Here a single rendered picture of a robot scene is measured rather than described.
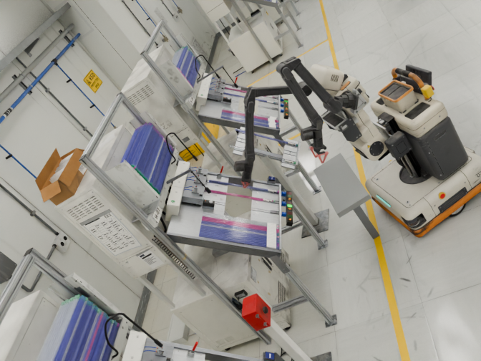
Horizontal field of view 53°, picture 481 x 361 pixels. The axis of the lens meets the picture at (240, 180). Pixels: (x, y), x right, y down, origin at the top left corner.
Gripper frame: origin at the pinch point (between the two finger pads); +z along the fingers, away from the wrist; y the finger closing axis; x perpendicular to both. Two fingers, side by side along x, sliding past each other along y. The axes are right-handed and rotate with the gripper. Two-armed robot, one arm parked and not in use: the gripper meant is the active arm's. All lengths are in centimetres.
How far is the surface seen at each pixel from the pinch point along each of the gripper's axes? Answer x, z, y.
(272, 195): 20.2, 1.1, 4.4
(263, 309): 17, 8, 98
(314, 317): 63, 63, 55
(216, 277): -10, 47, 46
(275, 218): 22.2, 1.0, 27.6
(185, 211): -37, 0, 35
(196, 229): -28, 0, 50
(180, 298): -33, 68, 52
